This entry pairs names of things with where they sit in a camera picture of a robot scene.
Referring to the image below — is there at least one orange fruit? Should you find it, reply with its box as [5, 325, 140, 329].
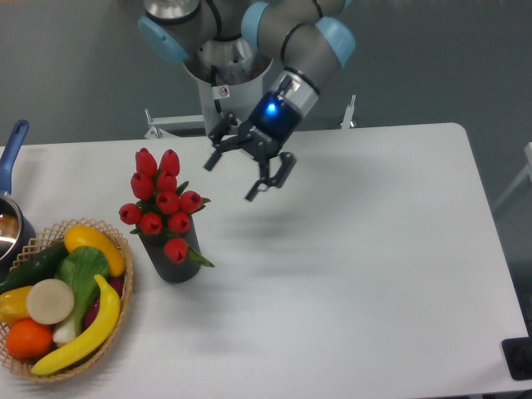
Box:
[6, 318, 52, 359]

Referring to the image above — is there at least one white frame at right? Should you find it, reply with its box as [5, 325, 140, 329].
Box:
[492, 142, 531, 218]

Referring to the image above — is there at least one black device at edge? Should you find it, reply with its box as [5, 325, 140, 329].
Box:
[501, 337, 531, 381]

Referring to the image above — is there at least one dark grey ribbed vase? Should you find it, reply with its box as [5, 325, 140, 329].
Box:
[137, 218, 204, 284]

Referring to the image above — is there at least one yellow bell pepper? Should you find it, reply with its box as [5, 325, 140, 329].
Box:
[1, 286, 32, 325]

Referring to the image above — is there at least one green cucumber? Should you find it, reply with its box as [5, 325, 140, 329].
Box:
[1, 242, 68, 293]

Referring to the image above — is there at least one dark red vegetable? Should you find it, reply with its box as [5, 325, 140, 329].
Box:
[83, 277, 124, 330]

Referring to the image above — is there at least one beige round disc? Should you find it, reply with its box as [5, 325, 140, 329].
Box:
[26, 278, 75, 325]

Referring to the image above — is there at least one woven wicker basket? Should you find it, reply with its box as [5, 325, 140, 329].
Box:
[1, 218, 134, 383]

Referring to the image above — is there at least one green bok choy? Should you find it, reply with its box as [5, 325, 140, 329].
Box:
[53, 246, 110, 346]

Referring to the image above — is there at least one blue handled saucepan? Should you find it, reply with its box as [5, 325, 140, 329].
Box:
[1, 120, 35, 280]

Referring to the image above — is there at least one yellow banana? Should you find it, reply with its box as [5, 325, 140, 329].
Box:
[31, 274, 121, 377]

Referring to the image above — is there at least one red tulip bouquet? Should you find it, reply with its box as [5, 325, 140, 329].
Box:
[119, 148, 214, 267]

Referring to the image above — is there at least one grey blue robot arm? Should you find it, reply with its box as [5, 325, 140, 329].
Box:
[138, 1, 356, 200]

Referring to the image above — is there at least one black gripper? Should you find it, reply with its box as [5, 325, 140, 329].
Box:
[204, 91, 302, 202]

